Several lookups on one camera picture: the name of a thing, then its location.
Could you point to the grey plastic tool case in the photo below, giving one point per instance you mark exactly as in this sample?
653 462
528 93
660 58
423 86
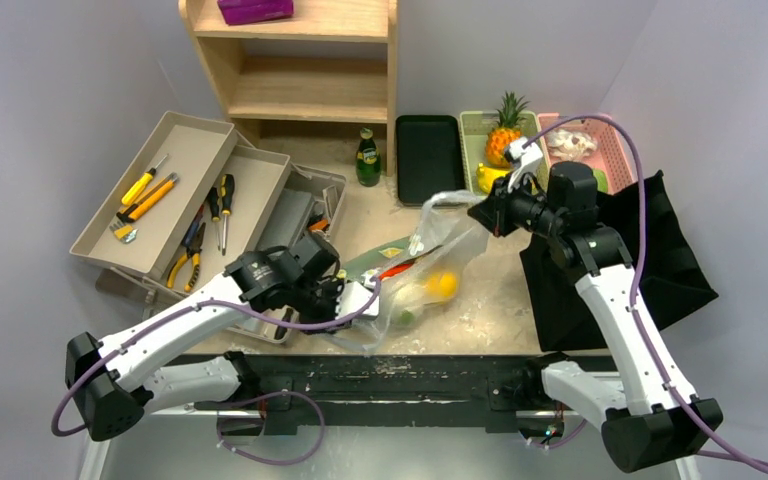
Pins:
287 220

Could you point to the orange toy pineapple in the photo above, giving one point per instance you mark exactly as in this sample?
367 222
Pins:
506 129

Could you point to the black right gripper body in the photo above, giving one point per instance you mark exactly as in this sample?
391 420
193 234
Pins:
499 214

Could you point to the pink plastic basket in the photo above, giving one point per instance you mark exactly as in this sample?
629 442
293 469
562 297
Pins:
609 157

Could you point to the black plastic tray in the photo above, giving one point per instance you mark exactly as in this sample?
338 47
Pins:
428 157

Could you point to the clear plastic grocery bag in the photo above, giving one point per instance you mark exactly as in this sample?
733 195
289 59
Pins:
445 239

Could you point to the yellow black pliers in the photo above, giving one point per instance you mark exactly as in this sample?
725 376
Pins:
191 255

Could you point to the wooden shelf unit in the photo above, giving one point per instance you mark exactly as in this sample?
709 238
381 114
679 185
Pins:
251 88

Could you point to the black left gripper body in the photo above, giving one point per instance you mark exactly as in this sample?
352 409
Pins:
320 302

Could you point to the yellow utility knife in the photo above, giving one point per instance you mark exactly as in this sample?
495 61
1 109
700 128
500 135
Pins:
136 210

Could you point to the green perrier glass bottle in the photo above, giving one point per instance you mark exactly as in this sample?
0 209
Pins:
368 159

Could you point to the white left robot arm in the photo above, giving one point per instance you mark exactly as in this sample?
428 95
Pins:
115 381

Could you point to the yellow toy banana lower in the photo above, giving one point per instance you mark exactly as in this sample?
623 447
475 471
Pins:
486 175

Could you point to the yellow handle screwdriver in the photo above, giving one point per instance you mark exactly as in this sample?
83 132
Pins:
139 186

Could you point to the green plastic basket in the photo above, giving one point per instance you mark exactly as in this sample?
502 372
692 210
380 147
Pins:
474 127

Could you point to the green toy fruit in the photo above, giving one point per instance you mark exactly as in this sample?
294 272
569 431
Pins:
602 181

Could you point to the small hex key set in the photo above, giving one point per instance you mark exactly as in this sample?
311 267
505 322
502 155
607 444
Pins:
123 232

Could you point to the beige plastic toolbox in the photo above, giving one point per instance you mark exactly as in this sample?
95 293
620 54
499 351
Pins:
200 152

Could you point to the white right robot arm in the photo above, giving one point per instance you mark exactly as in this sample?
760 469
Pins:
657 416

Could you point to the purple box on shelf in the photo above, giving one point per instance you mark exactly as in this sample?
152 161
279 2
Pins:
243 12

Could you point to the white item in pink basket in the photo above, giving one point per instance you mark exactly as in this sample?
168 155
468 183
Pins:
568 145

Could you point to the black yellow small screwdriver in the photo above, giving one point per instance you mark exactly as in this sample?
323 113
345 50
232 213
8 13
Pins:
212 201

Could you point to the orange hex key set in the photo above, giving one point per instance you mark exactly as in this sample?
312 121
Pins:
320 223

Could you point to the yellow toy bell pepper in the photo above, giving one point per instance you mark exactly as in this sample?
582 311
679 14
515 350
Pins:
442 285

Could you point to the black yellow large screwdriver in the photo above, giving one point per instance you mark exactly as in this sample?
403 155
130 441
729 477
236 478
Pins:
227 190

